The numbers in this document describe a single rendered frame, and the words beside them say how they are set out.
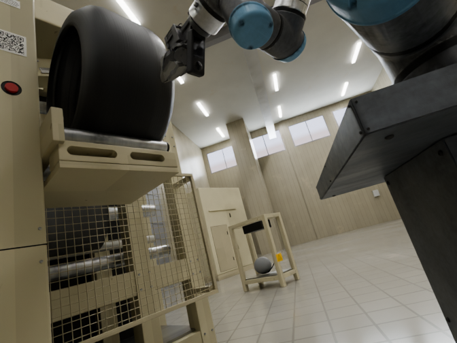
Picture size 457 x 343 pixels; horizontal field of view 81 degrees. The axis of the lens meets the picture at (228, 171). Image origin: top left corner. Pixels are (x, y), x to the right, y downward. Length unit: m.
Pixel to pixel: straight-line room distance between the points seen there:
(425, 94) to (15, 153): 0.85
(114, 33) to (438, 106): 0.86
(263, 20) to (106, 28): 0.52
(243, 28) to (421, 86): 0.41
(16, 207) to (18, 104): 0.29
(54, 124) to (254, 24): 0.54
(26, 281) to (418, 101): 0.80
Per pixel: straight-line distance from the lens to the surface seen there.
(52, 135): 0.79
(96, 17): 1.03
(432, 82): 0.31
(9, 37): 1.09
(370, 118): 0.29
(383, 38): 0.52
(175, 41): 0.84
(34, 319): 0.80
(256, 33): 0.65
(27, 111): 0.95
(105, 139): 0.88
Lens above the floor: 0.49
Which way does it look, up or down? 16 degrees up
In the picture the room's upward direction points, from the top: 15 degrees counter-clockwise
